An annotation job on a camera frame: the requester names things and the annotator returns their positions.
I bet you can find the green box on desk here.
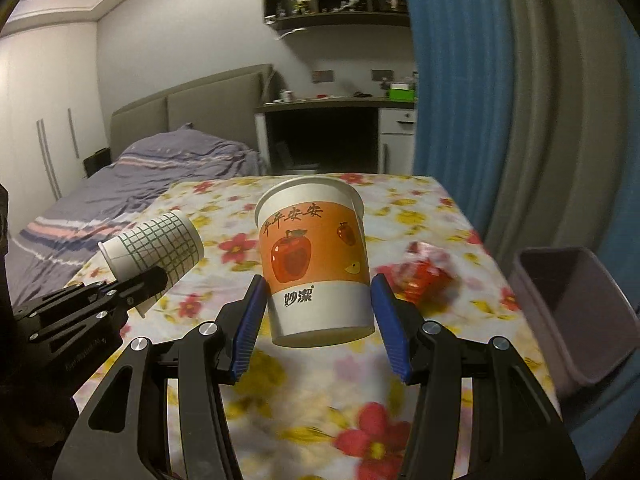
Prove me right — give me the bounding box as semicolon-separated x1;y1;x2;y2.
387;82;416;102

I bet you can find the grey upholstered headboard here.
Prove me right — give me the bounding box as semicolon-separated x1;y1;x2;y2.
110;64;277;158

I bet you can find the white wardrobe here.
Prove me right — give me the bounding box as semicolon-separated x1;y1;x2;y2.
1;23;107;234

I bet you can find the floral bed sheet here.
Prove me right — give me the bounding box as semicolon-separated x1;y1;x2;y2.
64;172;561;480

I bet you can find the red white snack wrapper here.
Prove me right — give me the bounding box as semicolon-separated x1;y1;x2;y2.
375;242;456;304

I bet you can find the dark desk with drawers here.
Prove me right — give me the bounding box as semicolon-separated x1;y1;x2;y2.
255;98;418;176

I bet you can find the blue and grey curtain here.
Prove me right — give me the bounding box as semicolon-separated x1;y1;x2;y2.
398;0;640;476

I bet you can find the green grid paper cup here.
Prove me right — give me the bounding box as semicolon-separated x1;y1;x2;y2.
98;210;204;318

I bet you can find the purple plastic trash bin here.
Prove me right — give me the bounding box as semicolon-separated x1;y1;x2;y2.
509;247;639;399

